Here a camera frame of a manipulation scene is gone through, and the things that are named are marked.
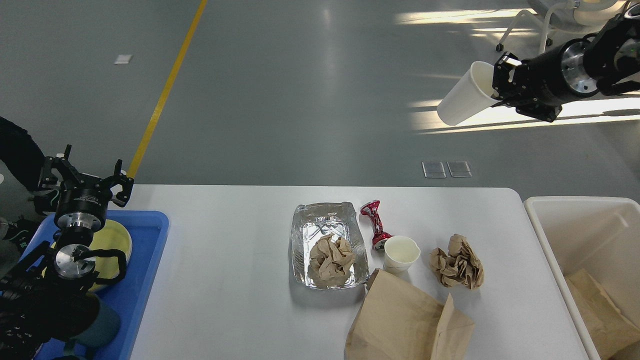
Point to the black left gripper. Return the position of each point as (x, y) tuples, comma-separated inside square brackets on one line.
[(80, 206)]

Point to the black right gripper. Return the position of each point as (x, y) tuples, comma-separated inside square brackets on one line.
[(540, 82)]

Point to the white paper cup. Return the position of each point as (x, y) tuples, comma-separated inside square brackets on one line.
[(400, 253), (473, 93)]

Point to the yellow plate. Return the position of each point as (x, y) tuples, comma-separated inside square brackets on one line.
[(117, 240)]

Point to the dark green mug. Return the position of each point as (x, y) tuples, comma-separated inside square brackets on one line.
[(103, 324)]

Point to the brown paper ball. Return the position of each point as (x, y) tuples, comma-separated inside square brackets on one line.
[(459, 265)]

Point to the white paper cup front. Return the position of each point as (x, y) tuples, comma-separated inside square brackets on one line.
[(400, 253)]

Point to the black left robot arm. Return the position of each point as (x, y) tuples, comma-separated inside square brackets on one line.
[(47, 294)]

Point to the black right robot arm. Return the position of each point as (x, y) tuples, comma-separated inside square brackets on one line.
[(598, 63)]

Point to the blue plastic tray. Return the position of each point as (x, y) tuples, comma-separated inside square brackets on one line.
[(148, 230)]

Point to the white rolling chair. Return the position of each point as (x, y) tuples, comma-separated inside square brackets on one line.
[(577, 17)]

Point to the small grey floor plate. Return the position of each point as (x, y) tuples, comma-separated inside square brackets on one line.
[(434, 170)]

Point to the white plastic bin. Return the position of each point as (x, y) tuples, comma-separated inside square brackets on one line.
[(600, 235)]

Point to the crushed red can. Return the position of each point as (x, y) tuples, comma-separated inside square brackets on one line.
[(380, 237)]

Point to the aluminium foil tray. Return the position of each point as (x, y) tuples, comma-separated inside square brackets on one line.
[(315, 220)]

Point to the crumpled brown paper in tray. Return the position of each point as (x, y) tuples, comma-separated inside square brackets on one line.
[(331, 259)]

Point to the large brown paper bag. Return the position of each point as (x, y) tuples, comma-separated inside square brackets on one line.
[(398, 321)]

